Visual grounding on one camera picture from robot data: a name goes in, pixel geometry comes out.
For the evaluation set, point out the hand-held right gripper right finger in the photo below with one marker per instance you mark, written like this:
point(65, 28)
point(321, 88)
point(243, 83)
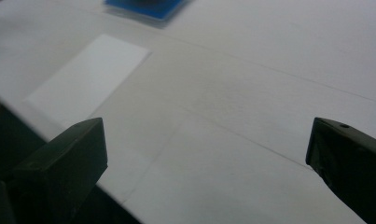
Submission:
point(353, 165)

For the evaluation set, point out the white paper sheet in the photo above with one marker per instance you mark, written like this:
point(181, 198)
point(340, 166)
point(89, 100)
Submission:
point(89, 81)

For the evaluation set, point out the blue ink pad tray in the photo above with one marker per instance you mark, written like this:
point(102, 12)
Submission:
point(148, 7)

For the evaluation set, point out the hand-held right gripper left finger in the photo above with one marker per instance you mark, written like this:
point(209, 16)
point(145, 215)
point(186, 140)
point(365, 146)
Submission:
point(61, 168)

